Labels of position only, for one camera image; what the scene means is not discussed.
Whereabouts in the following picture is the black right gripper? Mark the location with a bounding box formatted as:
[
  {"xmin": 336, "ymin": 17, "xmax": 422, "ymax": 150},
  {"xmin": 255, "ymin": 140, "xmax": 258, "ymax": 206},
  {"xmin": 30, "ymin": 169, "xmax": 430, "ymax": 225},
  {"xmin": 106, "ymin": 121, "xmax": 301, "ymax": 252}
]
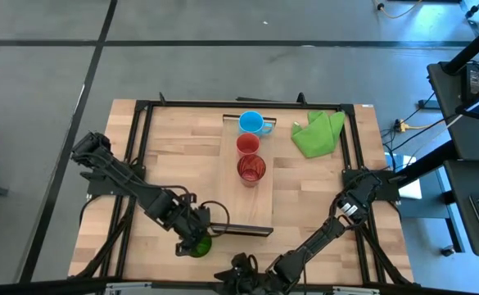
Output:
[{"xmin": 213, "ymin": 252, "xmax": 268, "ymax": 294}]

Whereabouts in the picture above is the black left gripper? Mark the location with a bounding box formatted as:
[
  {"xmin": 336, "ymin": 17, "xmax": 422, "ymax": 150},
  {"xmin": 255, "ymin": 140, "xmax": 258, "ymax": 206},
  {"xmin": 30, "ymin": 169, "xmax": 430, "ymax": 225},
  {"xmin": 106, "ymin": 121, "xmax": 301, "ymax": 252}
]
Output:
[{"xmin": 169, "ymin": 202, "xmax": 213, "ymax": 258}]

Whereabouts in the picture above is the green faceted plastic tumbler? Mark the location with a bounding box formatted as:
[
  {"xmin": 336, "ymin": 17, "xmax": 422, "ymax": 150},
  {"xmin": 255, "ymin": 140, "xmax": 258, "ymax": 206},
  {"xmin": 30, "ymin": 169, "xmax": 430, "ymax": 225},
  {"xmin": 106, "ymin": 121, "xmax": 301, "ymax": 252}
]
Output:
[{"xmin": 189, "ymin": 234, "xmax": 214, "ymax": 259}]

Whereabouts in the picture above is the red ribbed plastic tumbler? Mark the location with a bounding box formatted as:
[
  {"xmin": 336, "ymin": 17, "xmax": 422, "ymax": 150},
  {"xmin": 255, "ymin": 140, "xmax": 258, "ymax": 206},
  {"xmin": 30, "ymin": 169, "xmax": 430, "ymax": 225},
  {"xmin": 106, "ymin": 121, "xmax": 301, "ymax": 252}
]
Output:
[{"xmin": 236, "ymin": 153, "xmax": 268, "ymax": 188}]

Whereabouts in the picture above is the small red plastic cup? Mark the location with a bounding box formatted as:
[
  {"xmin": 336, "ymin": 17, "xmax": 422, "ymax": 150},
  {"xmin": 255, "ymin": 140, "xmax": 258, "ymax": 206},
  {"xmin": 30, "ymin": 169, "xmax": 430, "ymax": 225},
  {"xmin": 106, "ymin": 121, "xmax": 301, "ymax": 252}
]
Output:
[{"xmin": 235, "ymin": 132, "xmax": 262, "ymax": 159}]

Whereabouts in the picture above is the blue plastic mug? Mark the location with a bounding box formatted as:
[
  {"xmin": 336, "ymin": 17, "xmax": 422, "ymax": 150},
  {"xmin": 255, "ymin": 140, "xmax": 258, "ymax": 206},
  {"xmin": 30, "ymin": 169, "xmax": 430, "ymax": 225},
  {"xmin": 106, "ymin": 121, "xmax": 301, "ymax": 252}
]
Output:
[{"xmin": 237, "ymin": 110, "xmax": 274, "ymax": 138}]

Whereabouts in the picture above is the green folded cloth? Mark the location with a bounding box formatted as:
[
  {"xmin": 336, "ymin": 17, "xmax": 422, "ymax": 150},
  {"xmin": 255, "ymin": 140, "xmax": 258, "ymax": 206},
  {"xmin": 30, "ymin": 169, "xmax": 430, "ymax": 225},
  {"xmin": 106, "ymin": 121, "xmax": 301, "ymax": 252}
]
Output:
[{"xmin": 290, "ymin": 109, "xmax": 347, "ymax": 160}]

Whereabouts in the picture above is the white box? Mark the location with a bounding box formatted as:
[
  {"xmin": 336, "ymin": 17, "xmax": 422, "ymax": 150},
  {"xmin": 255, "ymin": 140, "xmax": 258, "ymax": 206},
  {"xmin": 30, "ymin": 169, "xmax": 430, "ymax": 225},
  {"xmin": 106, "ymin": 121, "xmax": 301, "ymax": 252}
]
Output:
[{"xmin": 385, "ymin": 152, "xmax": 423, "ymax": 200}]

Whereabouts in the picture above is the dark grey laptop desk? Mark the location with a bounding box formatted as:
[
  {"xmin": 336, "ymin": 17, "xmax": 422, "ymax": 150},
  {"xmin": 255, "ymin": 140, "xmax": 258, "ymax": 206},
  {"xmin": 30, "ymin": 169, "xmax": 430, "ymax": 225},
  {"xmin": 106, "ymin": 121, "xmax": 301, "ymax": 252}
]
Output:
[{"xmin": 442, "ymin": 158, "xmax": 479, "ymax": 258}]

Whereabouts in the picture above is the black power adapter box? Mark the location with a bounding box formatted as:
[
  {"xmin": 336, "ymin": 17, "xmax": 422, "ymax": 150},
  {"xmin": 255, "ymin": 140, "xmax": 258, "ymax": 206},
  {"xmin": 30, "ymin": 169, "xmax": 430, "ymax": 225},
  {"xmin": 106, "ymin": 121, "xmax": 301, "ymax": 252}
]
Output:
[{"xmin": 462, "ymin": 64, "xmax": 479, "ymax": 100}]

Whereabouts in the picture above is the black diagonal pole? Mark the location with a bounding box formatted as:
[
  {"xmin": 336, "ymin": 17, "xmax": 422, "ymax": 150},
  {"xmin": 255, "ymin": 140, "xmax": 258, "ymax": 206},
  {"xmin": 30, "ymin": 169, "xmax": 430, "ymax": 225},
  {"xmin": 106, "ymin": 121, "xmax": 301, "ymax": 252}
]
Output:
[{"xmin": 443, "ymin": 15, "xmax": 479, "ymax": 75}]

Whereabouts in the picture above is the wooden shelf with black frame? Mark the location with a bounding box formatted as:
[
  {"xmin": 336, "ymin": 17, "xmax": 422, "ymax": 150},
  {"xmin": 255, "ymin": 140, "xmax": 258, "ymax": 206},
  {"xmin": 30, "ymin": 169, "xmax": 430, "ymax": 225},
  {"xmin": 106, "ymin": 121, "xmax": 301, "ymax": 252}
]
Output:
[{"xmin": 208, "ymin": 113, "xmax": 278, "ymax": 238}]

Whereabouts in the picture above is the black aluminium table frame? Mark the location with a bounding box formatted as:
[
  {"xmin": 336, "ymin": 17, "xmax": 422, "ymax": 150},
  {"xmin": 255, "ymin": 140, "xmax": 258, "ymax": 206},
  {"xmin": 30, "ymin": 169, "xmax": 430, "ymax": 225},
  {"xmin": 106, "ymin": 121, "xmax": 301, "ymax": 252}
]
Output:
[{"xmin": 69, "ymin": 91, "xmax": 414, "ymax": 288}]

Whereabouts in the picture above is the yellow floor cable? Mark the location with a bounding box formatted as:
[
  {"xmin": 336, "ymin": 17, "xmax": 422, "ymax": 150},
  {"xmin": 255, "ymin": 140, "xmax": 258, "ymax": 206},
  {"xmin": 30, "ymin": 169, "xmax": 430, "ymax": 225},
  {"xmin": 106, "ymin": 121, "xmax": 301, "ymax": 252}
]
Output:
[{"xmin": 372, "ymin": 0, "xmax": 423, "ymax": 20}]

